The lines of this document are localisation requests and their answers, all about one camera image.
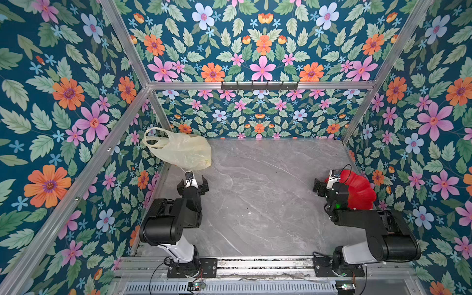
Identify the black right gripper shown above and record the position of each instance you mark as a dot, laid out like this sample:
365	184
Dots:
321	186

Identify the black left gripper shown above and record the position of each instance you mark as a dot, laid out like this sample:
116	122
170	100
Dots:
193	186

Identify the red flower-shaped plastic plate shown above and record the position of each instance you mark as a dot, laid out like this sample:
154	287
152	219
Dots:
355	191

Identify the yellowish translucent plastic bag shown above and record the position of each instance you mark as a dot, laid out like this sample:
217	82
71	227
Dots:
186	151

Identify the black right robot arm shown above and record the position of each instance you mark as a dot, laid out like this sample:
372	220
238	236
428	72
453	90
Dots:
388	238

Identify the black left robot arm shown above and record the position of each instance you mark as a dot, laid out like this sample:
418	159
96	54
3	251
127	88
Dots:
166	219

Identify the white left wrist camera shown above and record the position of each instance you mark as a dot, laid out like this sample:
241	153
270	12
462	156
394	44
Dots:
189	176

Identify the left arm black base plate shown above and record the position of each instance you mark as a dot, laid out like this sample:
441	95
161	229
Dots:
191	268

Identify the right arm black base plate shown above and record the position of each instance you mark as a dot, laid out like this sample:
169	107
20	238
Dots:
327	267

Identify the aluminium frame rail base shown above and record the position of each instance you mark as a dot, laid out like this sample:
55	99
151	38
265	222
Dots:
264	275

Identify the black hook rail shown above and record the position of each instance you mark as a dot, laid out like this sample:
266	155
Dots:
250	86

